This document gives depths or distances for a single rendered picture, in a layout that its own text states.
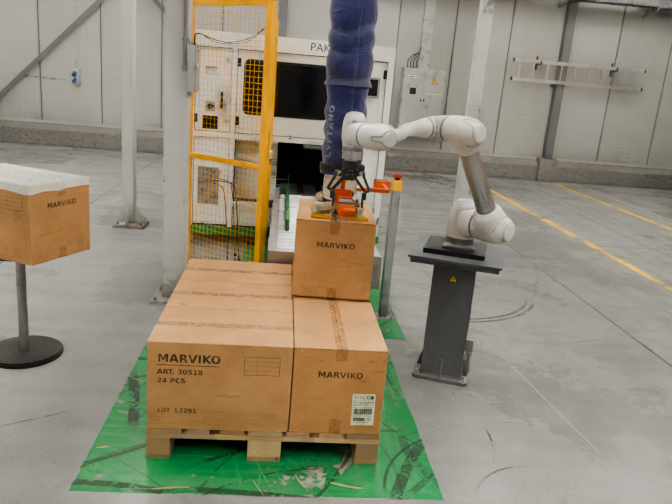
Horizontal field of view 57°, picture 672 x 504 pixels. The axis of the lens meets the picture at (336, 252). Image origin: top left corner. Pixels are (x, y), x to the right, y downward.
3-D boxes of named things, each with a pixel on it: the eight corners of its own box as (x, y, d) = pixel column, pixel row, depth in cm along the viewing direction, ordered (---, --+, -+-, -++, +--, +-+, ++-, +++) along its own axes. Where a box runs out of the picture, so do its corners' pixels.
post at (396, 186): (377, 314, 459) (391, 178, 433) (386, 314, 460) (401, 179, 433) (378, 317, 452) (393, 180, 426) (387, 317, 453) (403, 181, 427)
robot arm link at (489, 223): (489, 226, 351) (522, 235, 335) (472, 244, 345) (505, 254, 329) (454, 107, 307) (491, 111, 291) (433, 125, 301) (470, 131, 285)
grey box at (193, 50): (191, 91, 430) (192, 45, 422) (199, 91, 430) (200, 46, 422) (187, 91, 411) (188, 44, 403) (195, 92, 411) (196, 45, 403)
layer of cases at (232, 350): (189, 321, 379) (190, 258, 369) (351, 329, 388) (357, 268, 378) (146, 428, 264) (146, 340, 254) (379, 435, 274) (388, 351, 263)
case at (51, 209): (91, 249, 344) (89, 176, 334) (32, 266, 308) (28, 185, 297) (8, 231, 364) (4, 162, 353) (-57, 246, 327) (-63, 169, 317)
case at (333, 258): (295, 263, 376) (300, 197, 366) (362, 268, 377) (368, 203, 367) (291, 295, 318) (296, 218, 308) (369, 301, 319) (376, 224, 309)
